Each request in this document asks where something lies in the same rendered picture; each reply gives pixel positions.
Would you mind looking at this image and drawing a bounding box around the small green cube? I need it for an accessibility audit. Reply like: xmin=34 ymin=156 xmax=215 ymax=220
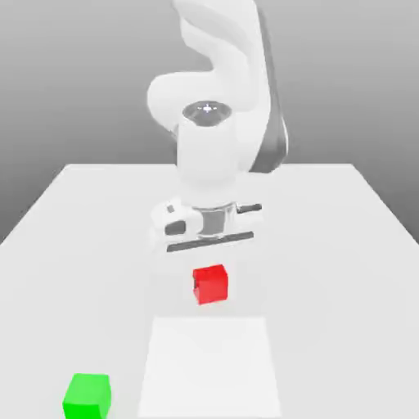
xmin=62 ymin=372 xmax=112 ymax=419

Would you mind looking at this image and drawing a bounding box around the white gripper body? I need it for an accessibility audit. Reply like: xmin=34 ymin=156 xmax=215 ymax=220
xmin=162 ymin=229 xmax=260 ymax=263

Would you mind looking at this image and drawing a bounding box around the small red cube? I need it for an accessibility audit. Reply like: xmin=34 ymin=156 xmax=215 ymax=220
xmin=191 ymin=264 xmax=229 ymax=306

